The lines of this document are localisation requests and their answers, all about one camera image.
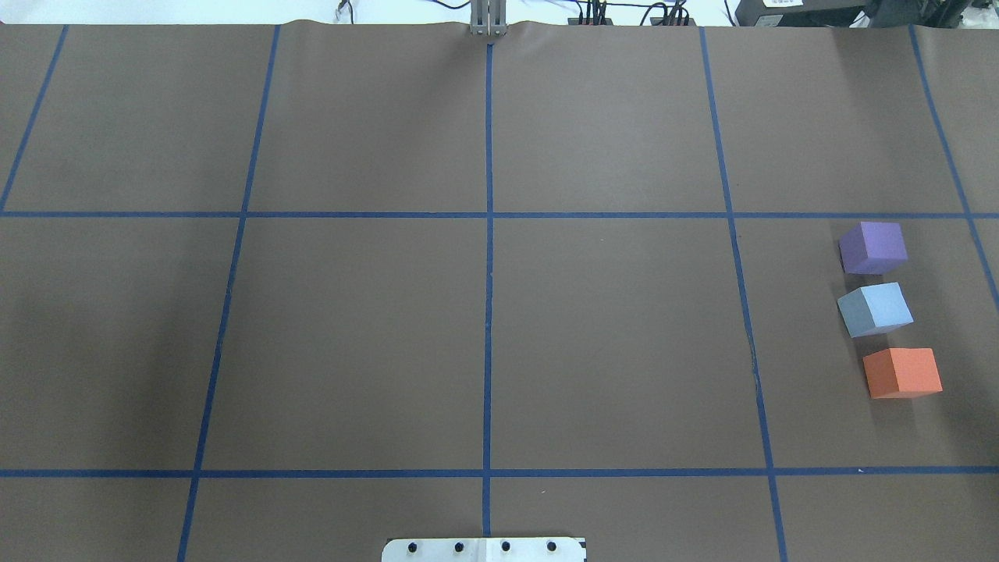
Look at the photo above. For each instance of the light blue foam block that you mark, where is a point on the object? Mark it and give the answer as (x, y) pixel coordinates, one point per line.
(874, 310)

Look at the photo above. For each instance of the purple foam block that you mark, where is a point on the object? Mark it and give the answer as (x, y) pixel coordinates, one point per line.
(872, 248)

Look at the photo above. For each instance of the orange foam block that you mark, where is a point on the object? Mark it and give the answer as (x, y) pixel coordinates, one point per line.
(902, 373)

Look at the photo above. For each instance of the aluminium frame post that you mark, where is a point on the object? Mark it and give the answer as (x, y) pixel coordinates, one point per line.
(488, 18)

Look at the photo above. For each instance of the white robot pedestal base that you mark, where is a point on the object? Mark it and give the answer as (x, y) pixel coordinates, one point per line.
(486, 549)

